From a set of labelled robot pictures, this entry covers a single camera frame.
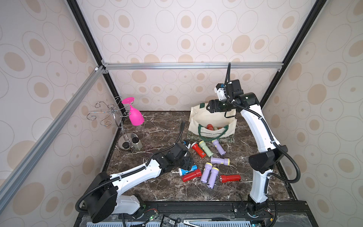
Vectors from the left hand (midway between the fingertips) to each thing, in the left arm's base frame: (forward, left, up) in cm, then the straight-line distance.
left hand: (193, 161), depth 79 cm
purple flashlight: (+18, -17, -8) cm, 26 cm away
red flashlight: (+31, -14, -7) cm, 34 cm away
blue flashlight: (-3, +7, -8) cm, 11 cm away
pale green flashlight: (+17, -7, -9) cm, 20 cm away
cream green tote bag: (+17, -19, +9) cm, 27 cm away
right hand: (+25, -14, +19) cm, 35 cm away
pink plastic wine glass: (+23, +35, +11) cm, 43 cm away
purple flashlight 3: (-6, -12, -8) cm, 16 cm away
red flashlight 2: (+15, -2, -8) cm, 17 cm away
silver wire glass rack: (+44, +60, -7) cm, 75 cm away
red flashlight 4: (-7, -18, -9) cm, 21 cm away
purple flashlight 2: (-3, -8, -10) cm, 13 cm away
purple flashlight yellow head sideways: (+4, -21, -8) cm, 22 cm away
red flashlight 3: (-5, +1, -9) cm, 11 cm away
